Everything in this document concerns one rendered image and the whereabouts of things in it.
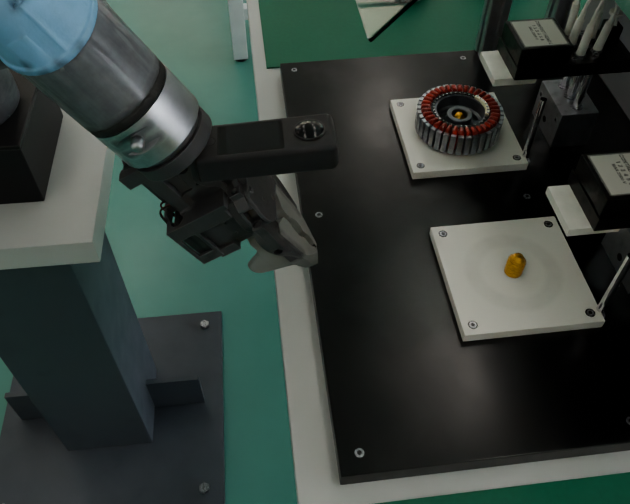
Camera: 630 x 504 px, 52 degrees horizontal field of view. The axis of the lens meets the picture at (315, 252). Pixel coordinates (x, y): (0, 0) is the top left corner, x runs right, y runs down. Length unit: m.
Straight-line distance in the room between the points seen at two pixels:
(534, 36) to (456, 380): 0.42
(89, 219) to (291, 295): 0.28
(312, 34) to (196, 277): 0.81
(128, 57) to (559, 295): 0.50
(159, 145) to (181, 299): 1.21
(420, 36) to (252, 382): 0.85
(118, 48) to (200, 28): 2.16
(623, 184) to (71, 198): 0.64
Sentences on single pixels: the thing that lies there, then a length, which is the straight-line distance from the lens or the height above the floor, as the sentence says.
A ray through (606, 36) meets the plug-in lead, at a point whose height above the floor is 0.92.
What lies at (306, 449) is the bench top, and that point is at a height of 0.75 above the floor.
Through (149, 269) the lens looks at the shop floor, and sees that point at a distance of 1.77.
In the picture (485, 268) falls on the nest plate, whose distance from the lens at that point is 0.74.
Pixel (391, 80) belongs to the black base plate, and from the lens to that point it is 1.00.
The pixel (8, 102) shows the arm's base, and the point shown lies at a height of 0.86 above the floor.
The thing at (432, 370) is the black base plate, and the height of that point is 0.77.
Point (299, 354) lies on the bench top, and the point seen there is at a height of 0.75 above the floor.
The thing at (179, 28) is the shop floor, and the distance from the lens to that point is 2.65.
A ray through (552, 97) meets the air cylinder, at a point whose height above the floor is 0.82.
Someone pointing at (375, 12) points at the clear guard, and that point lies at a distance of 0.65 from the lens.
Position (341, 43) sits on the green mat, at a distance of 1.11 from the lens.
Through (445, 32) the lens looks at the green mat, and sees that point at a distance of 1.16.
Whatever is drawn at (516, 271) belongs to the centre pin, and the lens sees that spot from 0.73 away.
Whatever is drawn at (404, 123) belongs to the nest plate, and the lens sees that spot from 0.90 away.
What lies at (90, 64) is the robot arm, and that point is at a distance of 0.46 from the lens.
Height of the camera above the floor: 1.34
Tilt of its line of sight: 50 degrees down
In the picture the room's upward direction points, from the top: straight up
